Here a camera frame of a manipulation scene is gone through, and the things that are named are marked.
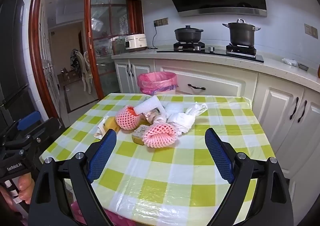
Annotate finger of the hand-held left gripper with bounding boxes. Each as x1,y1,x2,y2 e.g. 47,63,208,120
4,111,42,140
24,117,66,151

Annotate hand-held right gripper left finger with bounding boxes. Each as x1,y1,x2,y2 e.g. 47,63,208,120
29,129,118,226

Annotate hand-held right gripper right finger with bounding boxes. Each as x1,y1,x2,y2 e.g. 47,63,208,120
204,128,294,226

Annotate white tissue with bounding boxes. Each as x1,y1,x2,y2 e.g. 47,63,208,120
167,113,196,134
94,119,110,140

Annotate trash bin with pink bag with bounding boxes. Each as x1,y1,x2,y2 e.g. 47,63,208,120
137,72,179,96

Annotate person's left hand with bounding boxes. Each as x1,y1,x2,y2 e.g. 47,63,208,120
0,173,35,226

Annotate yellow fruit peel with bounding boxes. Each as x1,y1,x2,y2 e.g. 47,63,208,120
104,116,121,132

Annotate yellow green sponge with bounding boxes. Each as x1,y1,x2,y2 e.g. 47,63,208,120
132,124,150,145

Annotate green checked tablecloth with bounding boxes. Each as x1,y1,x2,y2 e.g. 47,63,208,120
39,93,280,226

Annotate white plastic bag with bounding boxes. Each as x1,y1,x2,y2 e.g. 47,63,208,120
185,102,208,119

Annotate dark refrigerator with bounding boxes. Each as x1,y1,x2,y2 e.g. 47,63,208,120
0,0,38,129

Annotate pink plastic item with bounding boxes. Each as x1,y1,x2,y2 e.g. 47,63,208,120
71,201,132,226

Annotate beige plastic packaging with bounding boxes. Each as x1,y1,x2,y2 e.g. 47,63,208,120
144,109,167,125

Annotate clear plastic bag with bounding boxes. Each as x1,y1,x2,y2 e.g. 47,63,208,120
162,102,187,116

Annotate white foam sheet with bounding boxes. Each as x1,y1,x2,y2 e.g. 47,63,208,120
135,95,165,117

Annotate cream dining chair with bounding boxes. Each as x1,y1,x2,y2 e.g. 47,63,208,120
74,51,93,95

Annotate white kitchen base cabinet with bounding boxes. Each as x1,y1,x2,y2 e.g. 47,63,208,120
111,46,320,226

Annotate black gas stove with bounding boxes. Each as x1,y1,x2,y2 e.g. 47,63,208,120
157,42,265,63

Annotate white rice cooker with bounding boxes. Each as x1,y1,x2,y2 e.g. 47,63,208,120
125,34,147,52

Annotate grey stockpot with lid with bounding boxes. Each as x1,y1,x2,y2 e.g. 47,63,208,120
222,19,261,47

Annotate glass sliding door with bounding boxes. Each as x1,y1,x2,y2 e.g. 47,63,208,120
85,0,140,101

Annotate black casserole pot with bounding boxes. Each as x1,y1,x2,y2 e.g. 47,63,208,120
174,25,204,43

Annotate red wooden door frame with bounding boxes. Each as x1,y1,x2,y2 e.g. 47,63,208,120
28,0,145,119

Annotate black power cord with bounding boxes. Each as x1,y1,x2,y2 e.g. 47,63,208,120
146,24,158,50

